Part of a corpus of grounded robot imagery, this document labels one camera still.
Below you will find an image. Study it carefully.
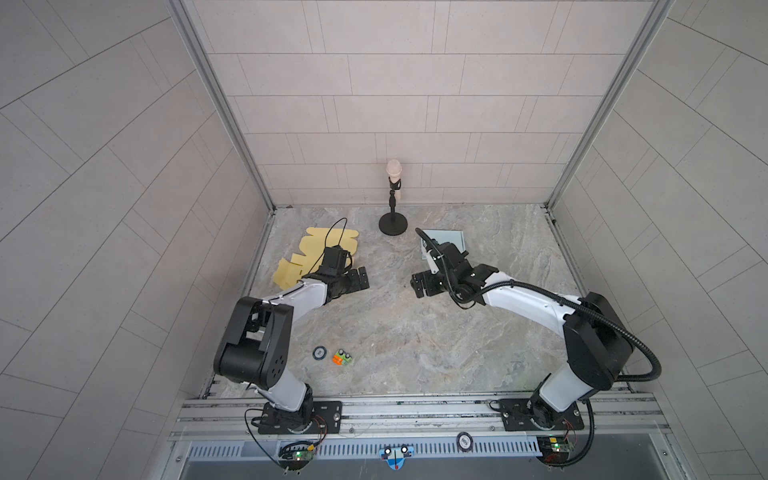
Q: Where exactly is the orange green small toy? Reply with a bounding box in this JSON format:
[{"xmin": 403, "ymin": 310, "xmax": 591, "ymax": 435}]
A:
[{"xmin": 332, "ymin": 349, "xmax": 353, "ymax": 366}]

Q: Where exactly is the yellow paper box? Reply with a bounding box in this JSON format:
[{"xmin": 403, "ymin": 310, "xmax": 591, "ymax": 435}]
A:
[{"xmin": 273, "ymin": 227, "xmax": 359, "ymax": 290}]

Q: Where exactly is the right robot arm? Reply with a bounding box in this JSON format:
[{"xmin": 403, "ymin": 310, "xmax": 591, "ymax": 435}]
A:
[{"xmin": 412, "ymin": 236, "xmax": 635, "ymax": 429}]

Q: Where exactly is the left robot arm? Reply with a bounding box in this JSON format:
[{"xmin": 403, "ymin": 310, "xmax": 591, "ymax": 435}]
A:
[{"xmin": 213, "ymin": 245, "xmax": 369, "ymax": 425}]

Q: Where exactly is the blue sticker marker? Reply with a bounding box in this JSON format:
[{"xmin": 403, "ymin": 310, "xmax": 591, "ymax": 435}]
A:
[{"xmin": 379, "ymin": 445, "xmax": 414, "ymax": 471}]

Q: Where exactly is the aluminium mounting rail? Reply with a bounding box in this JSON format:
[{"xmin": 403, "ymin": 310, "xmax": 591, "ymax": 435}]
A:
[{"xmin": 169, "ymin": 389, "xmax": 671, "ymax": 441}]

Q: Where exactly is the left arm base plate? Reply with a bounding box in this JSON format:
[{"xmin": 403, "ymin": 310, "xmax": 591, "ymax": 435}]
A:
[{"xmin": 251, "ymin": 401, "xmax": 343, "ymax": 435}]

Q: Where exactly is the beige microphone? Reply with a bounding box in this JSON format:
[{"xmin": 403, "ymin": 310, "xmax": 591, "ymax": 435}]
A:
[{"xmin": 386, "ymin": 159, "xmax": 403, "ymax": 202}]

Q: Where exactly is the light blue paper box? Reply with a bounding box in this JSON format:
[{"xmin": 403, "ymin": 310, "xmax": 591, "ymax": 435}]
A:
[{"xmin": 419, "ymin": 230, "xmax": 466, "ymax": 260}]

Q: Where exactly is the right circuit board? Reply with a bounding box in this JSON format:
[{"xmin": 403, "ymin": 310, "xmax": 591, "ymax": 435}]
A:
[{"xmin": 536, "ymin": 436, "xmax": 573, "ymax": 464}]

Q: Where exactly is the left circuit board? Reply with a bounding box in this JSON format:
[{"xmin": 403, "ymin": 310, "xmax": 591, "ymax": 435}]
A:
[{"xmin": 279, "ymin": 441, "xmax": 317, "ymax": 462}]

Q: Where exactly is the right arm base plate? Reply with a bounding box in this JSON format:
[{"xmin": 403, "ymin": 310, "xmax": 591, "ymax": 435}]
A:
[{"xmin": 497, "ymin": 398, "xmax": 586, "ymax": 432}]

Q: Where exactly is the round black badge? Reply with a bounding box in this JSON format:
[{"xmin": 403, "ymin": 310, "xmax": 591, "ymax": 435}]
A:
[{"xmin": 456, "ymin": 432, "xmax": 474, "ymax": 453}]

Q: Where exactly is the circuit board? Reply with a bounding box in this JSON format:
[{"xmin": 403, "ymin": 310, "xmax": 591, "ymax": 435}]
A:
[
  {"xmin": 279, "ymin": 441, "xmax": 317, "ymax": 462},
  {"xmin": 536, "ymin": 436, "xmax": 573, "ymax": 464}
]

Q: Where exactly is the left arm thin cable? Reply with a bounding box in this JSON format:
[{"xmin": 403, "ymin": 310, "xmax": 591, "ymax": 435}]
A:
[{"xmin": 302, "ymin": 217, "xmax": 350, "ymax": 277}]

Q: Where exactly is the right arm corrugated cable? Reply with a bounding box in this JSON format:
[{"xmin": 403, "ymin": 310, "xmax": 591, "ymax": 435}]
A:
[{"xmin": 415, "ymin": 227, "xmax": 662, "ymax": 383}]

